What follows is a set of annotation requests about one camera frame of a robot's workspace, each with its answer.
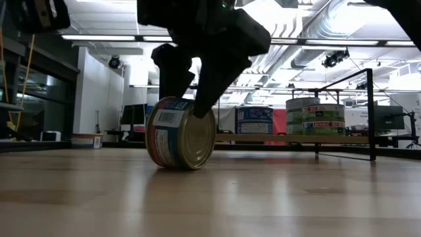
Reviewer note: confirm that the orange partition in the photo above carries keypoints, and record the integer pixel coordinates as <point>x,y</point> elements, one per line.
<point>279,121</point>

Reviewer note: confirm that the white box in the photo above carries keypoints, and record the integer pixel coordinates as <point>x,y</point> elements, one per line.
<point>51,135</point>

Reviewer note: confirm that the black beam with light strips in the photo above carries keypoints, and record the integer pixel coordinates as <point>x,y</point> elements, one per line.
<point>98,37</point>

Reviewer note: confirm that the black round ceiling speaker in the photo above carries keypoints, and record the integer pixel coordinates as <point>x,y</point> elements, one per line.
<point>114,62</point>

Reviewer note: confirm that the black tripod stand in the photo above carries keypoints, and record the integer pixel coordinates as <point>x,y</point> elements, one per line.
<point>412,131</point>

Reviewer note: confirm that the yellow tag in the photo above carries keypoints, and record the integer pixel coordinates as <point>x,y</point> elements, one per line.
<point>42,11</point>

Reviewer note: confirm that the white cloth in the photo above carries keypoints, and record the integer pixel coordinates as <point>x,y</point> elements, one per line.
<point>227,120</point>

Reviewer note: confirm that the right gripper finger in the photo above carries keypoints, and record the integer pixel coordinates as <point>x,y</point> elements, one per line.
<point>174,72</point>
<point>217,85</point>

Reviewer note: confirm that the black ceiling camera cluster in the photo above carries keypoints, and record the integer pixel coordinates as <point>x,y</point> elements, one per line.
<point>335,58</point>

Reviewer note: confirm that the grey side desk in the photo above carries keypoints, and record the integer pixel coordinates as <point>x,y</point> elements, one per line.
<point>10,107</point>

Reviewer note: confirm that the black background monitor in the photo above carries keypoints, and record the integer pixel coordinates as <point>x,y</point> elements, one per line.
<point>133,114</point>
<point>389,118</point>

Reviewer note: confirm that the large round ventilation duct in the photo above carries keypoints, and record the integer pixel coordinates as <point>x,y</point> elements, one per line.
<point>315,39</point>

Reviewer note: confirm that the wooden shelf black metal legs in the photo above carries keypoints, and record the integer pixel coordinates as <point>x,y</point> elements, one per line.
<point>279,139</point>

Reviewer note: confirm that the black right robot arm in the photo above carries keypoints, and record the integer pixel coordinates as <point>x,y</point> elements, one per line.
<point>184,13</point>

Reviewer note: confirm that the black aluminium table frame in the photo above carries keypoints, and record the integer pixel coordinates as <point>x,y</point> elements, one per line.
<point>237,147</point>

